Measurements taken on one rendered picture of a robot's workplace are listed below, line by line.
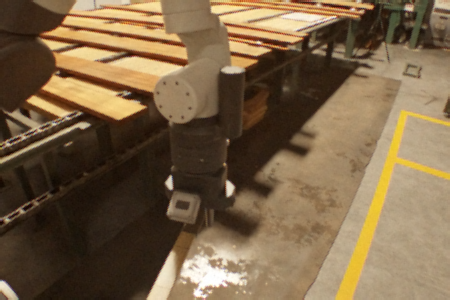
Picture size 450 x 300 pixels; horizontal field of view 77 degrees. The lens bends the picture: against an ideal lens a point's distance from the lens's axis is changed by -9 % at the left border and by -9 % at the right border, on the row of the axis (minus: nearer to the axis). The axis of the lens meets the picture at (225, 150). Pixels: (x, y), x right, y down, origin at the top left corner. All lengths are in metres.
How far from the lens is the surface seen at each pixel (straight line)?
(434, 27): 8.95
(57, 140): 1.36
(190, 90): 0.38
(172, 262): 0.49
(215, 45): 0.46
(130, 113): 1.28
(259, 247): 1.85
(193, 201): 0.49
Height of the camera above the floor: 1.41
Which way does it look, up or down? 32 degrees down
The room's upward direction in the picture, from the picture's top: 1 degrees clockwise
